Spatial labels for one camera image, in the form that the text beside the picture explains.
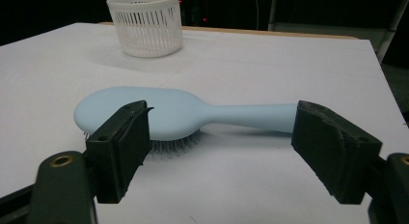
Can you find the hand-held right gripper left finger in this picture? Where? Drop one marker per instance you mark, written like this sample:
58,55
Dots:
115,159

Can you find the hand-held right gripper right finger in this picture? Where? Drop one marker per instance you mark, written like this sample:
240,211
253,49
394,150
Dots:
334,153

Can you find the light blue hairbrush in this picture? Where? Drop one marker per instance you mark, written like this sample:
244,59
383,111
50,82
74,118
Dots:
180,111

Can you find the white plastic slotted basket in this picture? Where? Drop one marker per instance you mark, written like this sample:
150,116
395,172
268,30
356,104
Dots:
148,31

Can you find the white table mat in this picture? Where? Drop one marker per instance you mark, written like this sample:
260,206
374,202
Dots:
225,179

